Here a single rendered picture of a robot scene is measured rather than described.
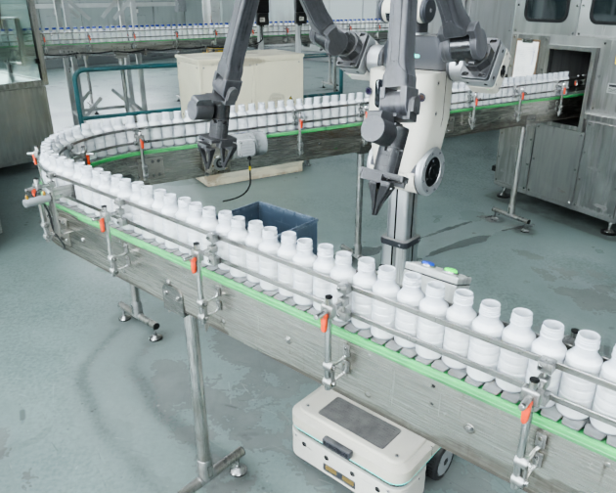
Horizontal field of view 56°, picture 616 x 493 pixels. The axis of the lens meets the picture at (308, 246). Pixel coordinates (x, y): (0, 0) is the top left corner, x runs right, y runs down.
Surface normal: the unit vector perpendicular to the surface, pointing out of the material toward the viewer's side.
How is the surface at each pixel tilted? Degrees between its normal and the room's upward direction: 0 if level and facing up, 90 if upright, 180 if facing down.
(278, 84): 90
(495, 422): 90
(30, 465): 0
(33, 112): 90
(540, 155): 92
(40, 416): 0
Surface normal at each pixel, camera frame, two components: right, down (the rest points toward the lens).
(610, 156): -0.86, 0.21
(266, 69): 0.51, 0.34
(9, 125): 0.76, 0.26
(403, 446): 0.00, -0.92
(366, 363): -0.65, 0.30
